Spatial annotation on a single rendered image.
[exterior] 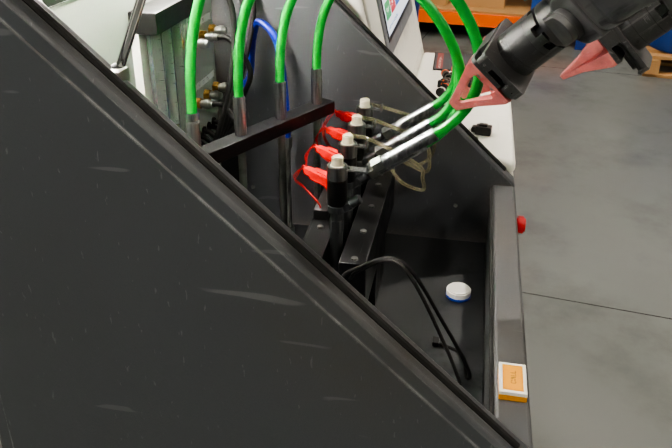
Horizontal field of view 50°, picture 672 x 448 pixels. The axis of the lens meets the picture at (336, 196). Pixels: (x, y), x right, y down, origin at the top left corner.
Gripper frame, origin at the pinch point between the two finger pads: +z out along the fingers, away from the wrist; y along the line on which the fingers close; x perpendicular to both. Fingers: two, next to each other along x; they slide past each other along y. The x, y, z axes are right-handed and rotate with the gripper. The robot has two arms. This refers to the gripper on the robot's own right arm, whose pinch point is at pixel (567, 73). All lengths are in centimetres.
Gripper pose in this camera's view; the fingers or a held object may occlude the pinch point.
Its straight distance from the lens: 103.3
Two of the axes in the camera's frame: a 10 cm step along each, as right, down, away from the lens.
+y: -6.3, -7.8, -0.7
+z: -6.6, 4.8, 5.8
